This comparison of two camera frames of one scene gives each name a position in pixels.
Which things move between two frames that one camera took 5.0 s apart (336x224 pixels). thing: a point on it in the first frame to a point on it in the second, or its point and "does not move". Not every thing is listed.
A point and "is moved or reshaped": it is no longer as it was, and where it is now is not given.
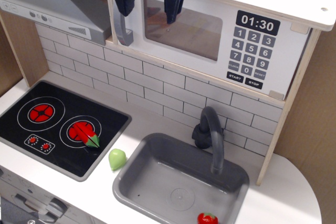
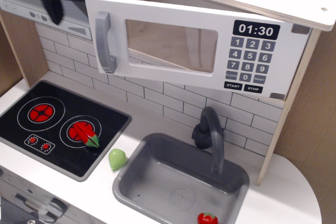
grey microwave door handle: [124, 35] to [108, 62]
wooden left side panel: [25, 41] does not move
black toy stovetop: [36, 122] does not move
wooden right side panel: [278, 144] does not move
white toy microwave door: [233, 42] is moved or reshaped
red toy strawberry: [208, 218] does not move
